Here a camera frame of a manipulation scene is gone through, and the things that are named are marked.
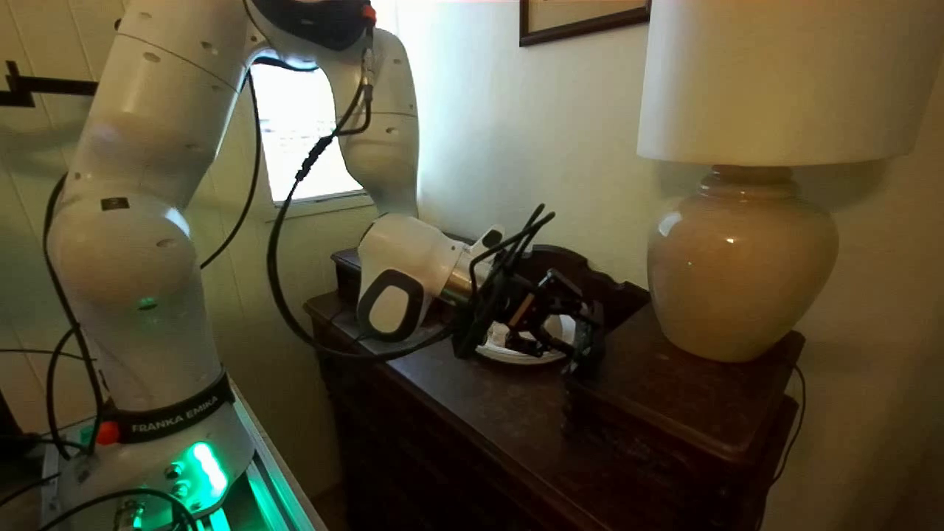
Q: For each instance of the dark wooden side table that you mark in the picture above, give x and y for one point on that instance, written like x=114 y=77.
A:
x=657 y=442

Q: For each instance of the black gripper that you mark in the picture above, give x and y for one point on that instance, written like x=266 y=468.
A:
x=524 y=295

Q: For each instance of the framed wall picture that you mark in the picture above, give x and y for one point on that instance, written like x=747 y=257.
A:
x=543 y=21

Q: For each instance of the cream ceramic table lamp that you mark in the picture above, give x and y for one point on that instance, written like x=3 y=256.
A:
x=752 y=93

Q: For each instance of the white plate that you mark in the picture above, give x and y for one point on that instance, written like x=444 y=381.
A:
x=542 y=347

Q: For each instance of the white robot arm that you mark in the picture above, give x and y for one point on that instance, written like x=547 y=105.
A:
x=120 y=242

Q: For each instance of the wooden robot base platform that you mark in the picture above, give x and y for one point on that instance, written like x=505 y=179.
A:
x=238 y=490

